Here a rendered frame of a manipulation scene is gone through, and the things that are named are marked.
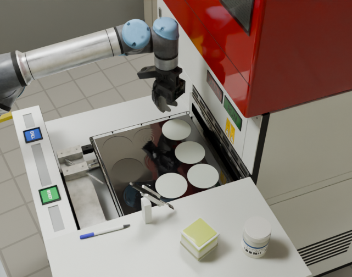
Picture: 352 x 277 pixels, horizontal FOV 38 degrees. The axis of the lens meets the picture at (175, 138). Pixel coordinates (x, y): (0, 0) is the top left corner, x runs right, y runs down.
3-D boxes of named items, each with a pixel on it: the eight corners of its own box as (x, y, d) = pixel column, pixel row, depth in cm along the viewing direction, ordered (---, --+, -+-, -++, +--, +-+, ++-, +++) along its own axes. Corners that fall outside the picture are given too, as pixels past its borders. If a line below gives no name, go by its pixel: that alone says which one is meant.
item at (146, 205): (160, 209, 146) (159, 179, 137) (165, 219, 144) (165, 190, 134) (140, 215, 145) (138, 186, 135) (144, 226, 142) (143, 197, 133)
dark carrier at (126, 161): (188, 115, 183) (188, 114, 183) (229, 186, 161) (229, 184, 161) (94, 140, 175) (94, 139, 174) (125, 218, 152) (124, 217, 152)
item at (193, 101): (193, 110, 192) (193, 90, 185) (246, 198, 164) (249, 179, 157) (188, 111, 192) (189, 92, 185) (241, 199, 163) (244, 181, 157)
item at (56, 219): (45, 133, 187) (38, 104, 177) (84, 258, 152) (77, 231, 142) (20, 139, 185) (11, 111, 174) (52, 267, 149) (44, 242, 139)
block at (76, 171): (87, 167, 168) (85, 161, 166) (89, 174, 166) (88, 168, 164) (62, 173, 166) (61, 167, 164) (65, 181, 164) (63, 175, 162)
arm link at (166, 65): (149, 54, 157) (166, 42, 162) (149, 66, 160) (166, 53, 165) (167, 64, 154) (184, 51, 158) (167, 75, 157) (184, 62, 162)
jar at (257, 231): (259, 232, 141) (263, 212, 134) (271, 253, 137) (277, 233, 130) (236, 241, 139) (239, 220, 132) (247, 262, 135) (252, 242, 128)
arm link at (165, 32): (148, 16, 152) (177, 13, 153) (149, 46, 160) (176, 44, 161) (152, 31, 146) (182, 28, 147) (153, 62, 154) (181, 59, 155)
